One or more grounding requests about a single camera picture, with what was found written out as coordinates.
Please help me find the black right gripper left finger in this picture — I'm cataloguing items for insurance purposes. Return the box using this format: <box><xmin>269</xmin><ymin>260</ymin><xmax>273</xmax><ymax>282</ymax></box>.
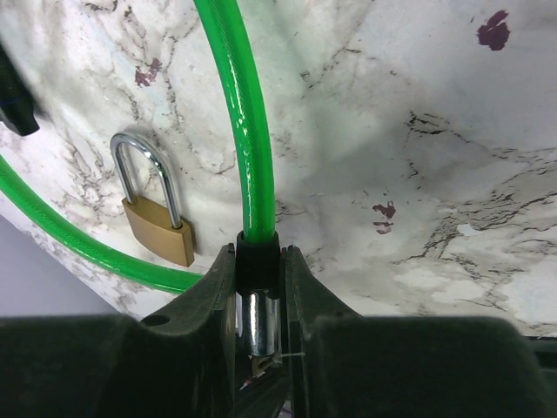
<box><xmin>1</xmin><ymin>245</ymin><xmax>235</xmax><ymax>417</ymax></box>

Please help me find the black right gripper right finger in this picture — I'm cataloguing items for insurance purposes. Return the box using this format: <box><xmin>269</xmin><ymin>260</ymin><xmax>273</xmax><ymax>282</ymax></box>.
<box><xmin>281</xmin><ymin>246</ymin><xmax>556</xmax><ymax>417</ymax></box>

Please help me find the black T-shaped tool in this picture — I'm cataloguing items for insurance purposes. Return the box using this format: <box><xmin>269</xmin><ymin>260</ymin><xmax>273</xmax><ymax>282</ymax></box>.
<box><xmin>0</xmin><ymin>47</ymin><xmax>39</xmax><ymax>137</ymax></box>

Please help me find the green cable lock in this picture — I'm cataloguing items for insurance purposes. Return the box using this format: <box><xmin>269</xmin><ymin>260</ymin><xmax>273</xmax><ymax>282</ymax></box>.
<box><xmin>0</xmin><ymin>0</ymin><xmax>283</xmax><ymax>375</ymax></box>

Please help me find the brass padlock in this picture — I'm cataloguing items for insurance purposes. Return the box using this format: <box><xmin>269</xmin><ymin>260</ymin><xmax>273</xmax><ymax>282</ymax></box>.
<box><xmin>111</xmin><ymin>131</ymin><xmax>195</xmax><ymax>267</ymax></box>

